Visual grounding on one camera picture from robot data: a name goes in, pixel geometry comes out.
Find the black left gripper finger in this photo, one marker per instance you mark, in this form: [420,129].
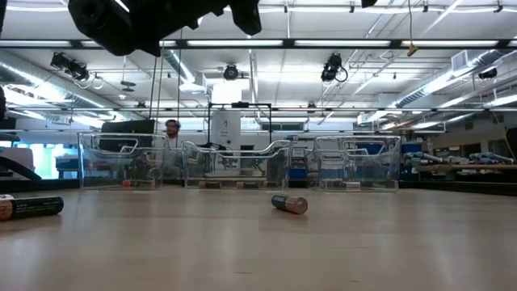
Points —
[246,16]
[105,24]

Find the black rectangular stand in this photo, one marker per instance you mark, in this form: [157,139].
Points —
[240,104]

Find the black monitor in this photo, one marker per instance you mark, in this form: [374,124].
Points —
[127,126]

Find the white pillar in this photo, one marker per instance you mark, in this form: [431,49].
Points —
[226,129]

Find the person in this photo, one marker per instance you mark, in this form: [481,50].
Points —
[173,128]

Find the clear plastic bin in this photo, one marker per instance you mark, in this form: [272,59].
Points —
[226,178]
[101,178]
[383,178]

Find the yellow hook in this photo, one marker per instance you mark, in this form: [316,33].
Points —
[412,50]

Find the wooden workbench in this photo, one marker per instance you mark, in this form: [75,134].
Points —
[484,166]

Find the grey-blue rolls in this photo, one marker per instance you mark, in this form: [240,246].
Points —
[490,157]

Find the black overhead frame beam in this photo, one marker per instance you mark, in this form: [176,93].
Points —
[288,43]

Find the silver ceiling duct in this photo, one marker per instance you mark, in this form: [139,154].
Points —
[424,89]
[40,81]
[177,64]

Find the black hanging camera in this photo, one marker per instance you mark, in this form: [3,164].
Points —
[331,68]
[68,66]

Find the black overhead camera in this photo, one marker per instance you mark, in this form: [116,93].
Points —
[231,72]

